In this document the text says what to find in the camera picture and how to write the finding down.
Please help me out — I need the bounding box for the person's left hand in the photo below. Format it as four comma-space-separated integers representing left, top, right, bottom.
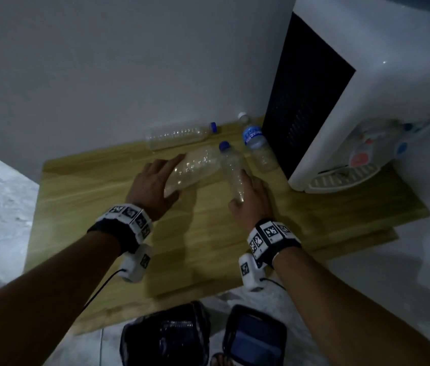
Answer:
125, 154, 185, 222

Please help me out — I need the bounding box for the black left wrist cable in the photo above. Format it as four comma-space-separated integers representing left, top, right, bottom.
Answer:
81, 268, 125, 314

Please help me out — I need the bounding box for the wide clear plastic bottle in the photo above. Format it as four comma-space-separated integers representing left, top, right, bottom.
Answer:
163, 146, 224, 199

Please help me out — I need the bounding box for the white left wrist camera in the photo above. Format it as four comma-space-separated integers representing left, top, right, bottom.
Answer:
118, 244, 152, 283

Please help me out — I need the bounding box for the left wristband with marker tags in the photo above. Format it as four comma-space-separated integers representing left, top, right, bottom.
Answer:
87, 203, 154, 256

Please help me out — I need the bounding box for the clear plastic bottle blue cap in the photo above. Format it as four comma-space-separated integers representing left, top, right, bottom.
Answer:
145, 122, 218, 151

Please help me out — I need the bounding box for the red dispenser tap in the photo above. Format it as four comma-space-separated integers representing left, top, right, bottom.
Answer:
349, 139, 376, 169

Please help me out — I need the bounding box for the black pouch blue panel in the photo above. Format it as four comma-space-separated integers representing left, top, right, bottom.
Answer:
222, 304, 288, 366

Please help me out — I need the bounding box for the wristband with marker tags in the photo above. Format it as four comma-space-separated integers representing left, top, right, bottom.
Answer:
87, 203, 154, 256
246, 220, 303, 269

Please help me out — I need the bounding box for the person's sandalled foot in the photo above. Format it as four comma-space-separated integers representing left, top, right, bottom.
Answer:
210, 352, 235, 366

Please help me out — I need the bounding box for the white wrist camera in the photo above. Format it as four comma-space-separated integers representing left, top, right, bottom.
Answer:
239, 253, 268, 293
118, 244, 152, 283

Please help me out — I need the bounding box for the slim clear bottle blue cap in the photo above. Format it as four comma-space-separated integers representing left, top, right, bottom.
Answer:
218, 141, 254, 205

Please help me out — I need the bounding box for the person's left forearm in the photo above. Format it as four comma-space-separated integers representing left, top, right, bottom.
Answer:
0, 232, 122, 366

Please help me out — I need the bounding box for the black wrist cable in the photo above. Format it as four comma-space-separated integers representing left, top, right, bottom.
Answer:
81, 268, 125, 314
260, 277, 287, 292

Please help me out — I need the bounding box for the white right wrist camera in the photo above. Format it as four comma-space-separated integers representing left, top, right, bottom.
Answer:
239, 253, 268, 293

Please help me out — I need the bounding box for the person's right hand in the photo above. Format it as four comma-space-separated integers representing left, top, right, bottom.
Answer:
228, 169, 274, 230

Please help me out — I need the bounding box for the person's right forearm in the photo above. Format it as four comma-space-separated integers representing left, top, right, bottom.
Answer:
274, 247, 430, 366

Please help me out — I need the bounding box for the grey dispenser drip tray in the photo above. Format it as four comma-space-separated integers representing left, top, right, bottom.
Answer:
306, 163, 382, 195

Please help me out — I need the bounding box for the white water dispenser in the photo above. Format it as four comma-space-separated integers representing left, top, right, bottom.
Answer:
262, 0, 430, 195

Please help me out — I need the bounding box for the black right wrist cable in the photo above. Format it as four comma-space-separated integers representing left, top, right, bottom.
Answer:
260, 277, 287, 292

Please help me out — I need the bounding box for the blue label bottle white cap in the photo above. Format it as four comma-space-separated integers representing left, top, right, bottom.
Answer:
237, 112, 279, 173

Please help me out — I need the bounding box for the right wristband with marker tags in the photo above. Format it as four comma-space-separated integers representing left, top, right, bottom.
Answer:
246, 220, 303, 269

